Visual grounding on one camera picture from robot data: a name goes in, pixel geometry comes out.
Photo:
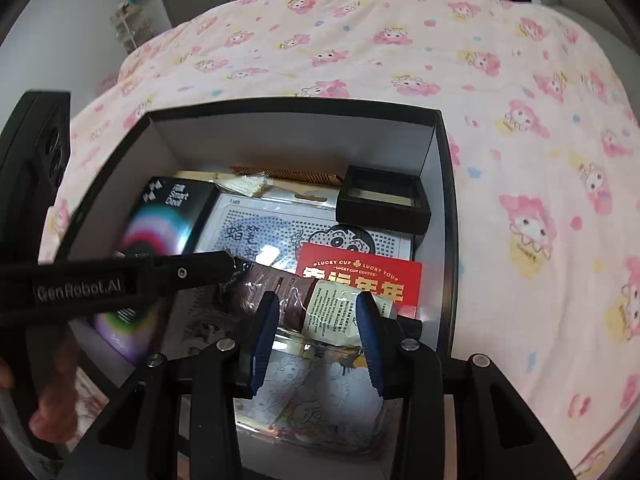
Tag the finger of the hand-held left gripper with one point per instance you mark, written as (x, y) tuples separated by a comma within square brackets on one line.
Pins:
[(200, 270)]

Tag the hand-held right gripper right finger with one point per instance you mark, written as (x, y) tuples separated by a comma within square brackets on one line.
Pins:
[(372, 345)]

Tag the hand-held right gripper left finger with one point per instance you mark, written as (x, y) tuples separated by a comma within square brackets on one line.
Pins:
[(262, 345)]

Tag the brown coffee sachet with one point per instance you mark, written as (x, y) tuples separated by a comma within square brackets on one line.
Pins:
[(320, 310)]

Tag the black cardboard box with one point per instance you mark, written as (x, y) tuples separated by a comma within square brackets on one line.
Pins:
[(300, 135)]

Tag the person's left hand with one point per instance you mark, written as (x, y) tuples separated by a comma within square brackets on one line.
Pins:
[(50, 400)]

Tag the red card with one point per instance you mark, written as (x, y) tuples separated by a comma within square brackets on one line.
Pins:
[(360, 272)]

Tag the colouring sheet in clear sleeve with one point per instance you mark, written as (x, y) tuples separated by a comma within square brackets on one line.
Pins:
[(310, 405)]

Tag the dotted sheet pack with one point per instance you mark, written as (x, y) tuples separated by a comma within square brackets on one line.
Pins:
[(280, 225)]

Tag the wooden comb with tassel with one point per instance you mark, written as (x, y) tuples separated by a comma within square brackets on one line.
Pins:
[(300, 175)]

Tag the white shelf rack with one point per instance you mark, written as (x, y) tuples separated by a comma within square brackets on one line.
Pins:
[(127, 25)]

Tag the pink printed blanket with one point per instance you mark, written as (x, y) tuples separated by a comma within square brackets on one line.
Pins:
[(400, 60)]

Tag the small black frame box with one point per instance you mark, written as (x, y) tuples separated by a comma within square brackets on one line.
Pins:
[(380, 212)]

